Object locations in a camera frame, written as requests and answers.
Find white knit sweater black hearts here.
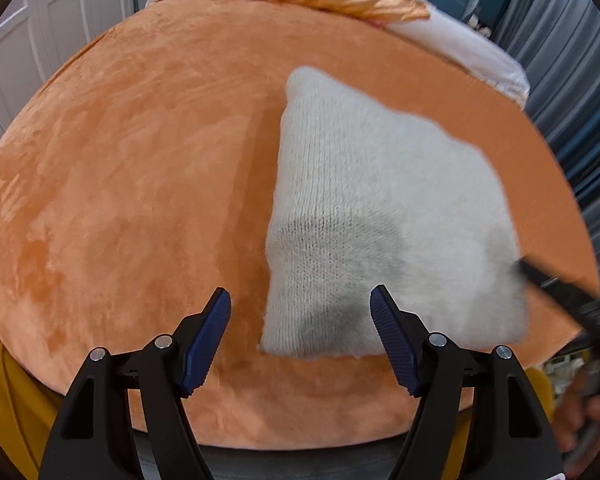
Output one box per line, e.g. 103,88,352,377
260,67,528,359

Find person's right hand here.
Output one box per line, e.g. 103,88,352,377
552,368,600,479

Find grey blue curtain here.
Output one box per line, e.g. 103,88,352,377
495,0,600,271

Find orange velvet bed cover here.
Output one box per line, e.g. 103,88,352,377
0,0,600,450

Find white pillow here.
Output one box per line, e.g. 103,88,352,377
147,0,530,107

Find white wardrobe doors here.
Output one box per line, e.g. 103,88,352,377
0,0,146,139

